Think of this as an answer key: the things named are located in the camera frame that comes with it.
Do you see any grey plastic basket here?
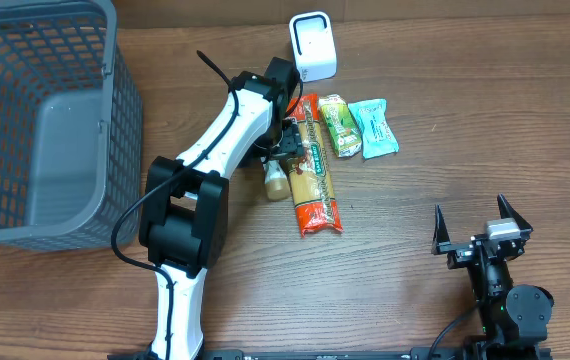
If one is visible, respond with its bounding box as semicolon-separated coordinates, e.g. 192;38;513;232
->
0;1;143;251

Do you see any white barcode scanner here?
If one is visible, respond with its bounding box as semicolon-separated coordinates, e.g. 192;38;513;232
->
289;11;338;83

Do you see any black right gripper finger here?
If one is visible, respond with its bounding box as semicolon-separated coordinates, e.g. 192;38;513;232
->
497;194;533;233
431;204;451;254

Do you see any teal wet wipes pack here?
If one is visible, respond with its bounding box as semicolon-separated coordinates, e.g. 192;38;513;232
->
348;99;400;159

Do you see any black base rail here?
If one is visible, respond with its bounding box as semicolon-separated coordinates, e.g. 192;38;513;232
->
106;347;554;360

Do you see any San Remo spaghetti pack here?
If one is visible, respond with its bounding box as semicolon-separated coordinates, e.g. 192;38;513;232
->
285;94;343;237

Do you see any white bamboo tube bottle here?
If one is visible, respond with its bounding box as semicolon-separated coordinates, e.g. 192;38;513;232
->
263;160;291;201

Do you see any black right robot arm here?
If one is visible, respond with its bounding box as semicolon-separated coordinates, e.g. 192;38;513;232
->
426;194;554;359

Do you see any green tea drink carton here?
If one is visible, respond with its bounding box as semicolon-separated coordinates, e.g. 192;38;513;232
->
318;94;362;158

